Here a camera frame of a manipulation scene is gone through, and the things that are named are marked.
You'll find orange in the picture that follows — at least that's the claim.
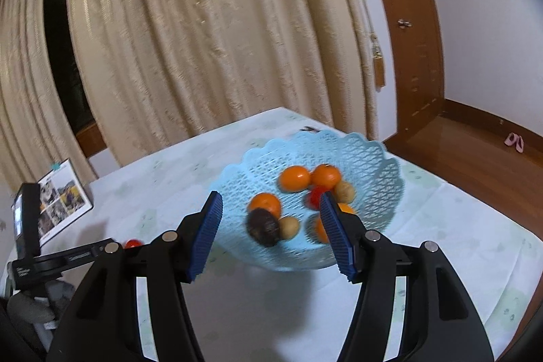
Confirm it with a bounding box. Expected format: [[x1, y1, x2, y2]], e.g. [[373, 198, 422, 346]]
[[311, 164, 342, 190], [249, 192, 282, 219], [314, 203, 359, 245], [278, 166, 312, 193]]

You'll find curtain tieback tassel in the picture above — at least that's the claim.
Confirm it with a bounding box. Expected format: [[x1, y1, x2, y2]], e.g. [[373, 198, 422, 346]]
[[354, 0, 388, 92]]

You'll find photo collage board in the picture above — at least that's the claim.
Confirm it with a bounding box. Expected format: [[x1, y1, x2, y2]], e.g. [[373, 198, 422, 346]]
[[37, 158, 94, 248]]

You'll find brown wooden door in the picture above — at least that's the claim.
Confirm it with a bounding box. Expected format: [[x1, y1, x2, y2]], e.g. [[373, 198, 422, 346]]
[[354, 0, 446, 134]]

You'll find beige textured curtain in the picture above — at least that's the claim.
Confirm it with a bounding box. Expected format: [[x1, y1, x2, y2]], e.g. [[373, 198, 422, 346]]
[[0, 0, 99, 193], [65, 0, 379, 168]]

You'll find black standing device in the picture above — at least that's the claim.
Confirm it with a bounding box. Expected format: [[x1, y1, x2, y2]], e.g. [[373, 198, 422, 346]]
[[12, 183, 43, 259]]

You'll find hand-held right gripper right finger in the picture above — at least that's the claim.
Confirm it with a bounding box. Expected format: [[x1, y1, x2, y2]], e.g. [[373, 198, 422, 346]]
[[319, 192, 495, 362]]

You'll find person's left hand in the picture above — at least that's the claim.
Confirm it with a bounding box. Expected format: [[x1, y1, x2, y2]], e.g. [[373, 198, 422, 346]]
[[5, 281, 76, 324]]

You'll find large red tomato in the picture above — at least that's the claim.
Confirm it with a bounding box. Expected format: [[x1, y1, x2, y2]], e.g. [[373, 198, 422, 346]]
[[306, 185, 329, 211]]

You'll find dark purple passion fruit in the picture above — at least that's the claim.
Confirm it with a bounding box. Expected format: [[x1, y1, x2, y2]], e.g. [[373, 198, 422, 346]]
[[247, 208, 281, 247]]

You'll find white printed tablecloth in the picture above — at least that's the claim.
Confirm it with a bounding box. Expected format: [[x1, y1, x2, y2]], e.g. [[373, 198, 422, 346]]
[[0, 107, 531, 362]]

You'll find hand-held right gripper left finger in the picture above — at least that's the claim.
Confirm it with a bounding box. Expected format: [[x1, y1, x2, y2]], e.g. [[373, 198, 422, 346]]
[[46, 191, 224, 362]]

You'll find small tan round fruit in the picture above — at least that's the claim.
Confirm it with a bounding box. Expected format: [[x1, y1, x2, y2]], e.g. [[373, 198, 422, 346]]
[[278, 216, 300, 241], [332, 180, 356, 205]]

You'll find light blue lattice basket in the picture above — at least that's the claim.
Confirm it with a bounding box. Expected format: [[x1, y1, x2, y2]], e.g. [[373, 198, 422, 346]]
[[209, 129, 406, 271]]

